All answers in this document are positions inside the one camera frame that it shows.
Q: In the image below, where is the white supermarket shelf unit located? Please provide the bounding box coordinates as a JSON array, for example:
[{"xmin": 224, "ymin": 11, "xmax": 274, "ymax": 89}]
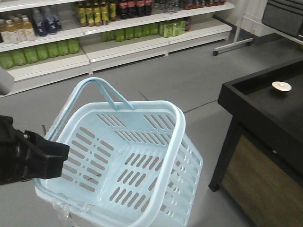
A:
[{"xmin": 0, "ymin": 2, "xmax": 235, "ymax": 94}]

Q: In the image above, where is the light blue plastic basket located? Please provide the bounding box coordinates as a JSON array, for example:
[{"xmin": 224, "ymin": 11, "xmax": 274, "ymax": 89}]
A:
[{"xmin": 34, "ymin": 77, "xmax": 203, "ymax": 227}]

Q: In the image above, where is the small white dish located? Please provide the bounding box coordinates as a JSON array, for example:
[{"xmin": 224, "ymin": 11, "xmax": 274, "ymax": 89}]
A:
[{"xmin": 271, "ymin": 81, "xmax": 292, "ymax": 92}]

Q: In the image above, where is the black wooden produce stand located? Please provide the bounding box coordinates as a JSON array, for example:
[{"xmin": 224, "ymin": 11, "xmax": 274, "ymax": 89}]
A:
[{"xmin": 209, "ymin": 58, "xmax": 303, "ymax": 227}]

